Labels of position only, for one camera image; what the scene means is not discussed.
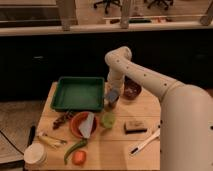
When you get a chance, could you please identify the blue sponge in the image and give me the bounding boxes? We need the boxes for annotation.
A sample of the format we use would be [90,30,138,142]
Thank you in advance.
[105,89,119,102]

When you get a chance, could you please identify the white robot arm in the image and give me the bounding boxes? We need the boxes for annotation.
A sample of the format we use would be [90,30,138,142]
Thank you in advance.
[105,46,213,171]

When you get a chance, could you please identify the dark brown bowl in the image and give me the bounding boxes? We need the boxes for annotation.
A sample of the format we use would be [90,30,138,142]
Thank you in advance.
[124,80,142,100]

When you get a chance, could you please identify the brown scrub block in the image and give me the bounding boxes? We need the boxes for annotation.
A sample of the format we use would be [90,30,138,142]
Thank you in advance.
[124,120,147,134]

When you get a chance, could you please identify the green plastic tray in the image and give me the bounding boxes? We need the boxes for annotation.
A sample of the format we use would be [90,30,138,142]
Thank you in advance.
[51,76,105,111]

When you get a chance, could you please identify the white folded cloth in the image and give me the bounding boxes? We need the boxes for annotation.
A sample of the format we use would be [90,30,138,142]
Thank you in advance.
[78,112,95,139]

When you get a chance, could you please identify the orange bowl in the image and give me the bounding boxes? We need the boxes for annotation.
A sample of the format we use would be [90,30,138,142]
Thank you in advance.
[69,111,99,138]

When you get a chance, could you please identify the brown toy sausage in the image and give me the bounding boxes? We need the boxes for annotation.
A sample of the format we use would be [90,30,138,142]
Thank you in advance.
[53,111,74,130]

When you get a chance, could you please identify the green chili pepper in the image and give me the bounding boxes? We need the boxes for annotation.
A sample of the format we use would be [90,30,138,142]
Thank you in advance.
[64,139,88,165]

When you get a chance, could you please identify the orange tomato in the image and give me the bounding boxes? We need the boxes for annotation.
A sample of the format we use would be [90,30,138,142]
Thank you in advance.
[72,150,86,165]

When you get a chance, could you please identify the office chair base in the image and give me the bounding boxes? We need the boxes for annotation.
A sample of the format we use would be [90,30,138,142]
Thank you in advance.
[93,0,122,14]

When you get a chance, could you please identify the yellow toy utensils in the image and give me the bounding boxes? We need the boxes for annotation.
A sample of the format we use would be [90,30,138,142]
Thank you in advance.
[37,132,67,148]

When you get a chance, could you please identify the white round lid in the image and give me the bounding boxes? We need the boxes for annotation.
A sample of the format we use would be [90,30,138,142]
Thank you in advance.
[24,143,46,165]

